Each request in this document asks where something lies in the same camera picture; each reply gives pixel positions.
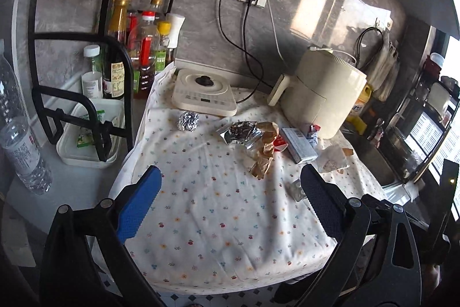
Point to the dark bottle cream label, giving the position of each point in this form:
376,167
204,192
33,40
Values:
113,76

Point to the small red wrapper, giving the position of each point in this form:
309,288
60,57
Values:
279,143

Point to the floral white tablecloth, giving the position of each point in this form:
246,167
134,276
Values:
215,217

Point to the metal wall hook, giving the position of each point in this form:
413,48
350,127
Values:
389,24

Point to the red white wrapper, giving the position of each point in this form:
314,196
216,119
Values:
313,134

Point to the green white sachet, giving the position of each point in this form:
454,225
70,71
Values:
102,116
85,140

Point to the cream induction cooker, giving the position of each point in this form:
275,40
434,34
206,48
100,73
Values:
205,98

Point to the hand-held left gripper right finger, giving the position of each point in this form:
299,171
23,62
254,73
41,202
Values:
320,197

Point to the steel kitchen sink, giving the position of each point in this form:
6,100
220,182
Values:
366,156

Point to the black dish rack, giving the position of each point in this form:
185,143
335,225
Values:
420,91

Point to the white pot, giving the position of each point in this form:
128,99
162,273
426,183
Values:
440,95

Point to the red label sauce bottle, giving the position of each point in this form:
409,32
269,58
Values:
132,25

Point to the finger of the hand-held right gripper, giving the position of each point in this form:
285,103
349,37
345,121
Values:
444,206

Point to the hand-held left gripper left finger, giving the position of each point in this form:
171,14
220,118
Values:
140,201

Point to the small white cap bottle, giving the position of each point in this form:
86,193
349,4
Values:
91,76

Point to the yellow cap green label bottle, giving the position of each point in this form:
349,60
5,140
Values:
163,48

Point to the yellow detergent bottle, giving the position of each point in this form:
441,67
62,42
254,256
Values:
360,106

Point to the black metal kitchen rack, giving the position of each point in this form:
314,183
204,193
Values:
118,51

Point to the clear plastic wrapper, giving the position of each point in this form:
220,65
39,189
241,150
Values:
296,190

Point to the clear plastic bag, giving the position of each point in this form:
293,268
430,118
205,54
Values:
332,157

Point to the clear oil bottle red cap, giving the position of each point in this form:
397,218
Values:
143,53

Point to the amber bottle gold cap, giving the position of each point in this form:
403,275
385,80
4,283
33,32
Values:
120,19

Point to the white tall cap bottle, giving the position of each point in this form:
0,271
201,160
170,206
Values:
175,30

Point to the white wall hook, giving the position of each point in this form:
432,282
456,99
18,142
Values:
378,21

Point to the foil wrapper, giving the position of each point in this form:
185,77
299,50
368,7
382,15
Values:
237,133

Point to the white plastic tray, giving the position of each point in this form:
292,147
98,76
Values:
79,157

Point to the slim bottle gold cap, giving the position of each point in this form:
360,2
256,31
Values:
156,6

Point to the small red label bottle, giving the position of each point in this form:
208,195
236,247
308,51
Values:
377,132

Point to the cream air fryer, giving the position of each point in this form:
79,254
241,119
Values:
323,94

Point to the hanging grey dishcloth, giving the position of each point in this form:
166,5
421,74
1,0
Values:
392,66
379,69

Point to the small black knob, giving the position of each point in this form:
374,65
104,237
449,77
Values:
205,79

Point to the foil ball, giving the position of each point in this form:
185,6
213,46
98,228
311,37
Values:
187,121

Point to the white lid jar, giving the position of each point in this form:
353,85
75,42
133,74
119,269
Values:
435,62

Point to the brown paper bag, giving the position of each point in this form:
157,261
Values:
264,156

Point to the clear plastic water bottle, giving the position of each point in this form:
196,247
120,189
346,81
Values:
21,138

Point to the grey cardboard box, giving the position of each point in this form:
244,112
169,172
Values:
298,147

